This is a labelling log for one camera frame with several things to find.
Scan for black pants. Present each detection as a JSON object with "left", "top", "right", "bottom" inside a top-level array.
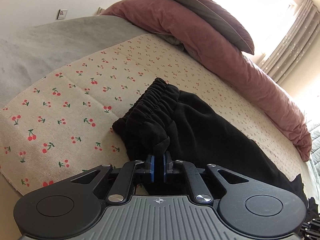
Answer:
[{"left": 112, "top": 78, "right": 319, "bottom": 221}]

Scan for cherry print bed cloth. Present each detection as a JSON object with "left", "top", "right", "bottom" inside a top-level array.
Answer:
[{"left": 1, "top": 34, "right": 305, "bottom": 194}]

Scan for grey quilted headboard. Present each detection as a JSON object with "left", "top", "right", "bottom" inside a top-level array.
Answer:
[{"left": 310, "top": 124, "right": 320, "bottom": 184}]

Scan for pink duvet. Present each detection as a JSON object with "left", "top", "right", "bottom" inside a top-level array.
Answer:
[{"left": 102, "top": 0, "right": 312, "bottom": 161}]

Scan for grey bed sheet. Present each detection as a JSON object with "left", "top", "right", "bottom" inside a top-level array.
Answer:
[{"left": 1, "top": 16, "right": 147, "bottom": 106}]

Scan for pink grey pillow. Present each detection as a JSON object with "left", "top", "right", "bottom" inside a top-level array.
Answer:
[{"left": 174, "top": 0, "right": 254, "bottom": 55}]

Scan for beige star curtain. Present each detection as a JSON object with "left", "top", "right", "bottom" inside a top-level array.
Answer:
[{"left": 258, "top": 0, "right": 319, "bottom": 85}]

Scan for white wall switch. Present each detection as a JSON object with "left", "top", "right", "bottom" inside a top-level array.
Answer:
[{"left": 57, "top": 9, "right": 68, "bottom": 20}]

